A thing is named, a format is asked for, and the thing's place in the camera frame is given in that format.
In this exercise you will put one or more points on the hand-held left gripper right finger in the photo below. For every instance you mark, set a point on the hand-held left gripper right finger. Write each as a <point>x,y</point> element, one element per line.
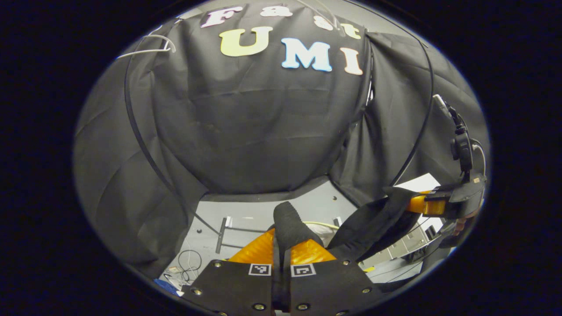
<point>325,287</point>

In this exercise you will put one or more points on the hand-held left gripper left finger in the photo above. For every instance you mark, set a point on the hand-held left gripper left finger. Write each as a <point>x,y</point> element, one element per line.
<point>237,285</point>

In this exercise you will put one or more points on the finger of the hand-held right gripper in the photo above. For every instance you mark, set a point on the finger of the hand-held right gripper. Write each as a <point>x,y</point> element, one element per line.
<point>421,204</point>

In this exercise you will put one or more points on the black garment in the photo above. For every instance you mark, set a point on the black garment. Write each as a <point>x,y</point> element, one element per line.
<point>373,224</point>

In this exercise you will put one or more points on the yellow rimmed laundry hamper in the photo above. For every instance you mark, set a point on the yellow rimmed laundry hamper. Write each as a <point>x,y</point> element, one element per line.
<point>327,232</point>

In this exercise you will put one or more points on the white clothes hanger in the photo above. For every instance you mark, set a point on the white clothes hanger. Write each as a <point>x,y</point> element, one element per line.
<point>149,51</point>
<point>329,17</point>

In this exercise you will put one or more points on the white flat board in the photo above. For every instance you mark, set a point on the white flat board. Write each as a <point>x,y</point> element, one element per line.
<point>421,182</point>

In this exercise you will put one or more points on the white drawer unit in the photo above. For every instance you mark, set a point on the white drawer unit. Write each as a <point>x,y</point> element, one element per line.
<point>404,248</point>

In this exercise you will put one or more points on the black backdrop cloth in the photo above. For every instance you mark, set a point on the black backdrop cloth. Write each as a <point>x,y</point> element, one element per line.
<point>263,131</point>

